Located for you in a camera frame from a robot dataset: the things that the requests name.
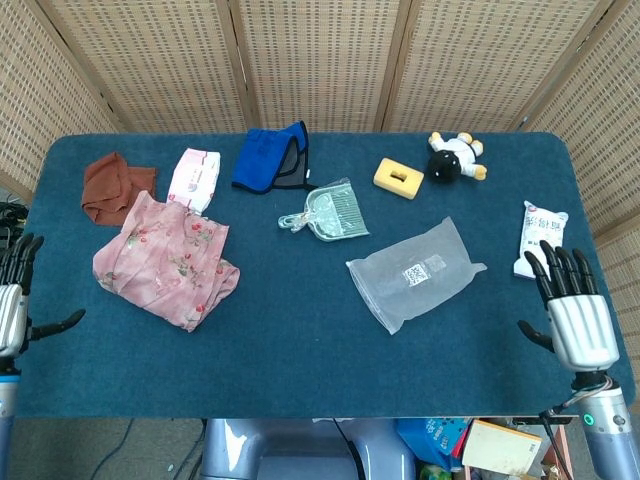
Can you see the black white plush toy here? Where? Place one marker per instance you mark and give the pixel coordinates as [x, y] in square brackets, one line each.
[447, 165]

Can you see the blue grey folded towel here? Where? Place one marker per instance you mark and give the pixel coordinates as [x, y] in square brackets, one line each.
[260, 160]

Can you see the blue carpet table cover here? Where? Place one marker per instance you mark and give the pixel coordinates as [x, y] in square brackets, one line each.
[280, 350]

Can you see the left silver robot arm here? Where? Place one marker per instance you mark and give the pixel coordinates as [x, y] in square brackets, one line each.
[6, 420]

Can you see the pink floral garment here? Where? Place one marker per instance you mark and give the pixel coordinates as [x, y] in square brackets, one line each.
[165, 260]

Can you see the brown crumpled cloth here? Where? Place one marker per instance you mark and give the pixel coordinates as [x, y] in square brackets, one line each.
[107, 185]

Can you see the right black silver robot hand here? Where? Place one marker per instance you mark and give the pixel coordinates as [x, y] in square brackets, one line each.
[582, 325]

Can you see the yellow sponge with hole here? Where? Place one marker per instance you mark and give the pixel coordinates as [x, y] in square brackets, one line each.
[387, 175]

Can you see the green dustpan set in wrapper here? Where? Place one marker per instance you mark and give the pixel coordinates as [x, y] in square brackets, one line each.
[332, 217]

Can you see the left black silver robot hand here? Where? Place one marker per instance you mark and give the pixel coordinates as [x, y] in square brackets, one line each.
[10, 310]

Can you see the grey blue robot torso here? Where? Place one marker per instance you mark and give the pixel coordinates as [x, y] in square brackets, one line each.
[290, 450]

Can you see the beige book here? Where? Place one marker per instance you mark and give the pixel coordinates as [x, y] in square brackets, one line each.
[500, 447]

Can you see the white pink wet wipes pack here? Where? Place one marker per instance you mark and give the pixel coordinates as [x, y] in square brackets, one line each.
[195, 175]

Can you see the frosted clear plastic zip bag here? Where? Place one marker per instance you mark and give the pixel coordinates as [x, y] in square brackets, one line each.
[390, 285]

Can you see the woven rattan folding screen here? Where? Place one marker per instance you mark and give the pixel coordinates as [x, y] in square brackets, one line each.
[320, 60]

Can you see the white plastic snack packet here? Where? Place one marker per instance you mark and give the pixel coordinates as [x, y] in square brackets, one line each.
[542, 225]

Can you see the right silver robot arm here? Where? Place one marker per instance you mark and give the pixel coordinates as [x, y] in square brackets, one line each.
[605, 435]

